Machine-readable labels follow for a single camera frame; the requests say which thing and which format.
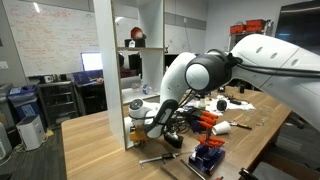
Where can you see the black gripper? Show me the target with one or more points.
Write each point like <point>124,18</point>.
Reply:
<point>138,137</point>

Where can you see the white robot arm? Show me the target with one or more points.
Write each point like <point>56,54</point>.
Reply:
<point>284,71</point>

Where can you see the plastic bag on shelf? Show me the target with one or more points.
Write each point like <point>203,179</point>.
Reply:
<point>143,88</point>

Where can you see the white wooden shelf unit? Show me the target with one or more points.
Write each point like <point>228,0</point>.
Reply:
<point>126,60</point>

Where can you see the black tape dispenser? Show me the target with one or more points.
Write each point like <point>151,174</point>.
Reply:
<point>174,140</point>

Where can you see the metal rod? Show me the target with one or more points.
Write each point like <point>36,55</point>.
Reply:
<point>192,169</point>
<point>168,173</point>

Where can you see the white cloth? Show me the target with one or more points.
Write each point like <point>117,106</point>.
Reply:
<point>211,105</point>

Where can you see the white paper cup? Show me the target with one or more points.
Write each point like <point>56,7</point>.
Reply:
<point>221,128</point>

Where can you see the black metal cart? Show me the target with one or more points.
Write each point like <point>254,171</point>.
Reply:
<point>58,102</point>

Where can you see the lit computer monitor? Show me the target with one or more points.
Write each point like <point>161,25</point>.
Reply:
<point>91,61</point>

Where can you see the black round speaker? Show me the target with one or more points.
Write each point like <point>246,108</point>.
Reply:
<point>221,105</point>

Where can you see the red helmet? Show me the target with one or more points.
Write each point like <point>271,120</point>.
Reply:
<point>137,33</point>

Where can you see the white air purifier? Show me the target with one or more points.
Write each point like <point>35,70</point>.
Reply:
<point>31,132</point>

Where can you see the blue recycling bin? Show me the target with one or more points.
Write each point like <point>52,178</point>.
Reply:
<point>25,101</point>

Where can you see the clear plastic cup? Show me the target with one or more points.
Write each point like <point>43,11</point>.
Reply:
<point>265,113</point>

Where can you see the whiteboard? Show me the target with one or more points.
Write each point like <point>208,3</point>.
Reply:
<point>52,40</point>

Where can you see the red storage bins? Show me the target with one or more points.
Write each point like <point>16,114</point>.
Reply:
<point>248,26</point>

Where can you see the orange-handled tool set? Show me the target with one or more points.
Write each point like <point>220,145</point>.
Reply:
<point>200,120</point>

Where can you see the yellow-handled utility knife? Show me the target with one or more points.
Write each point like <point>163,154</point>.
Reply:
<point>232,123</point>

